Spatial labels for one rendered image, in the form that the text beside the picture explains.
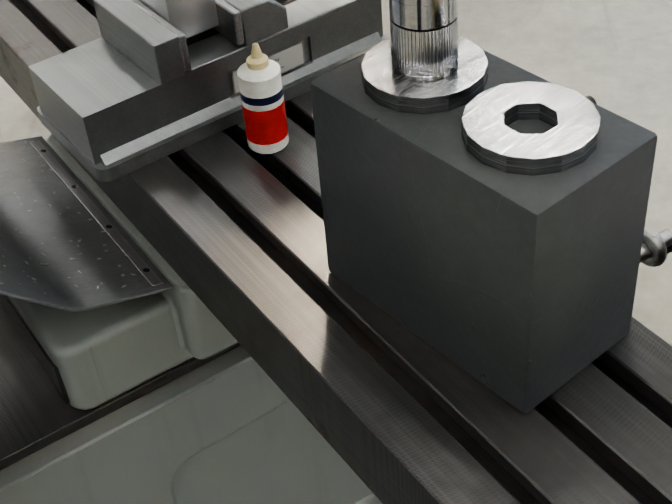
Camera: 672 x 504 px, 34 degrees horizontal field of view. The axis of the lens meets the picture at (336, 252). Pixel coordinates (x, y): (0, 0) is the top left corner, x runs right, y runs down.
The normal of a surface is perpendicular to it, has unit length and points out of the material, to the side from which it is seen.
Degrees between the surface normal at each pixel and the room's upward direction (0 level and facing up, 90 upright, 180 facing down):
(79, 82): 0
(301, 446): 90
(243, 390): 90
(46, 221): 16
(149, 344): 90
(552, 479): 0
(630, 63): 0
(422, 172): 90
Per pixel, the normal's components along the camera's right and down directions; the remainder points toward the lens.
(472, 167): -0.07, -0.75
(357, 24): 0.59, 0.50
